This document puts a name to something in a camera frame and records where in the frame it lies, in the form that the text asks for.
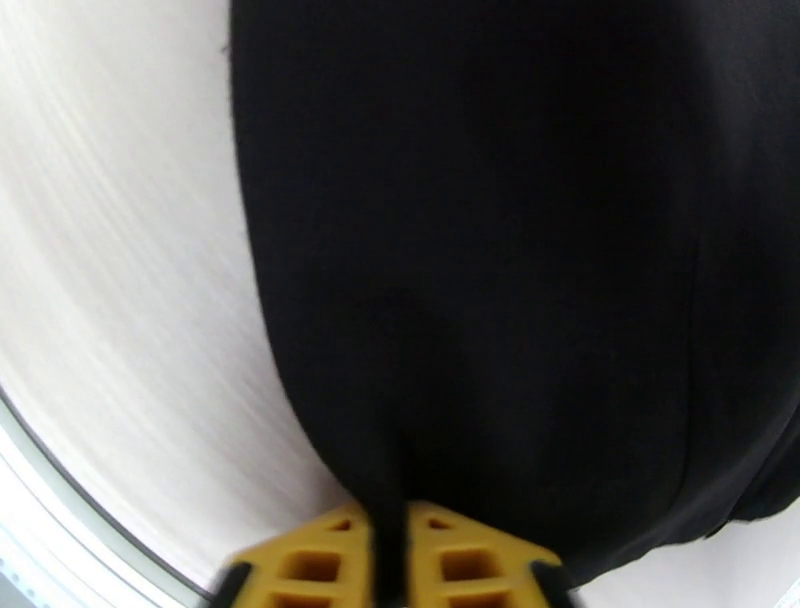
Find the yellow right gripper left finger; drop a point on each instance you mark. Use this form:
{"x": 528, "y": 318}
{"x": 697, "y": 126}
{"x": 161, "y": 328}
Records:
{"x": 306, "y": 562}

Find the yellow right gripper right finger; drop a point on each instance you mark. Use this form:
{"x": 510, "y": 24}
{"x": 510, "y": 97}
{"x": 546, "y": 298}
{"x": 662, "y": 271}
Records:
{"x": 462, "y": 562}

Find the black garment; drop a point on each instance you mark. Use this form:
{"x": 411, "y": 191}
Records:
{"x": 469, "y": 250}

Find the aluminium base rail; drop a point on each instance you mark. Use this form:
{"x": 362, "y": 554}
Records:
{"x": 50, "y": 519}

